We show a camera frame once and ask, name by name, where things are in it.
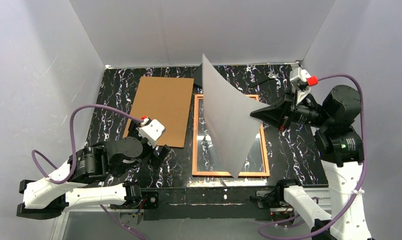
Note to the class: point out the orange picture frame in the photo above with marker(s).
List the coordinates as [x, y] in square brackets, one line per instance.
[196, 145]

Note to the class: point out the printed photo of window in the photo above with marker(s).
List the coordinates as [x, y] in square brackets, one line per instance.
[226, 112]

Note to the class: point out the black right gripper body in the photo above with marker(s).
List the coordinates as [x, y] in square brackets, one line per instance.
[287, 110]

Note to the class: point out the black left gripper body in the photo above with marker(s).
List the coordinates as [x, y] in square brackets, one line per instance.
[157, 152]

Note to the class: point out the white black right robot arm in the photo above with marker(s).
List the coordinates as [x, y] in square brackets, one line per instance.
[341, 153]

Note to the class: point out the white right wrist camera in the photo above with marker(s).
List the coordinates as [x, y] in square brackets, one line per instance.
[302, 81]

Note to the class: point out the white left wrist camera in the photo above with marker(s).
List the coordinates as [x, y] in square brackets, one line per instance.
[152, 130]

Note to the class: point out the black square block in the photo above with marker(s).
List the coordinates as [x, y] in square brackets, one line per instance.
[198, 76]

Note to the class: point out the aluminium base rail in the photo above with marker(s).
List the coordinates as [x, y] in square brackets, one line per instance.
[261, 203]

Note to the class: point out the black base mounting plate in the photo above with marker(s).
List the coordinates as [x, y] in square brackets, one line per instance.
[236, 202]

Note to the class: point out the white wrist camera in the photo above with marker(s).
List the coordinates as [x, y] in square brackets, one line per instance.
[302, 81]
[152, 130]

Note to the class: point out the clear acrylic sheet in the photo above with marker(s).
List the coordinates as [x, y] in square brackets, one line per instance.
[254, 159]

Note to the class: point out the brown cardboard backing board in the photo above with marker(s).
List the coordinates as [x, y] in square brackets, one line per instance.
[168, 100]

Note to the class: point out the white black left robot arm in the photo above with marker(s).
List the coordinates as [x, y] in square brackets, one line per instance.
[43, 200]

